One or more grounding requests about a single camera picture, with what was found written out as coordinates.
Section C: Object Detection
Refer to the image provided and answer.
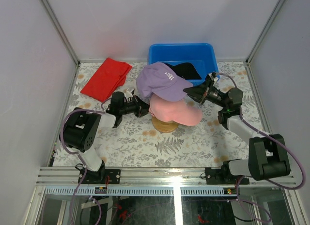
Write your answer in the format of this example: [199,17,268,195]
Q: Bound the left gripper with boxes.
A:
[120,94,156,118]

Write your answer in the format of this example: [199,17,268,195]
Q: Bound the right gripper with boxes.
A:
[183,79,228,109]

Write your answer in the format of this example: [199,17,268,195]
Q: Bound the pink baseball cap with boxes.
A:
[149,94,203,126]

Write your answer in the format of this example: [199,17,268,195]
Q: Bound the black cap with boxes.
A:
[165,62,202,80]

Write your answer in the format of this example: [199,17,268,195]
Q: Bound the wooden hat stand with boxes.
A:
[152,117,179,133]

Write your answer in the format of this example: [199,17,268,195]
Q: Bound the purple LA baseball cap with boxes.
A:
[136,62,193,102]

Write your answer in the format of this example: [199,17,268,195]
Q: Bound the blue plastic bin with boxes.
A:
[149,43,218,86]

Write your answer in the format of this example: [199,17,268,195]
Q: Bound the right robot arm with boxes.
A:
[184,74,291,184]

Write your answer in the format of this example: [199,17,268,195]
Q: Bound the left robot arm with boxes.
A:
[59,91,149,184]

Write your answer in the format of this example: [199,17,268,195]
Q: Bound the red folded cloth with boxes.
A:
[80,58,132,102]

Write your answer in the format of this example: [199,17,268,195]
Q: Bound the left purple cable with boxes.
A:
[59,99,112,225]

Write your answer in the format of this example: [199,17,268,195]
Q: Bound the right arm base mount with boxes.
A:
[200,161,241,185]

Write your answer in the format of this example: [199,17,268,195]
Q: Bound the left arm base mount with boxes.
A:
[75,164,121,186]

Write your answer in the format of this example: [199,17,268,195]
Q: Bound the aluminium front rail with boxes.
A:
[36,166,297,196]

